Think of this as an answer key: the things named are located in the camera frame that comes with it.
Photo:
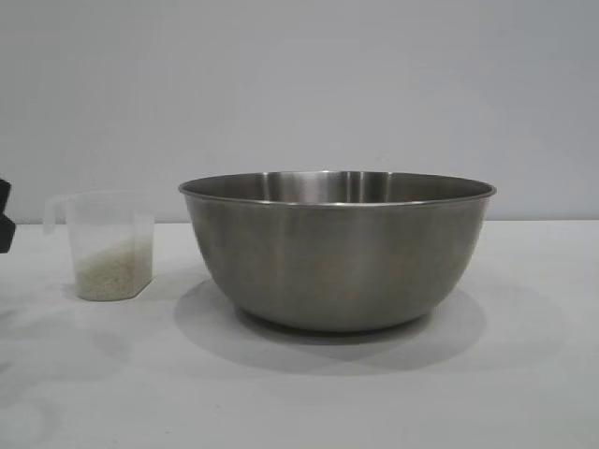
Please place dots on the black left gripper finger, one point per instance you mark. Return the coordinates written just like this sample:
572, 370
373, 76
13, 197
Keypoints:
6, 234
4, 194

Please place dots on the stainless steel mixing bowl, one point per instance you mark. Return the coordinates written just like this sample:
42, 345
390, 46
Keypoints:
337, 257

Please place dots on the clear plastic measuring cup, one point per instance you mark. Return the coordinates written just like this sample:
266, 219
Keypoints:
110, 220

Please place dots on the white uncooked rice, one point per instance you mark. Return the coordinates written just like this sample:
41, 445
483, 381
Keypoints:
110, 276

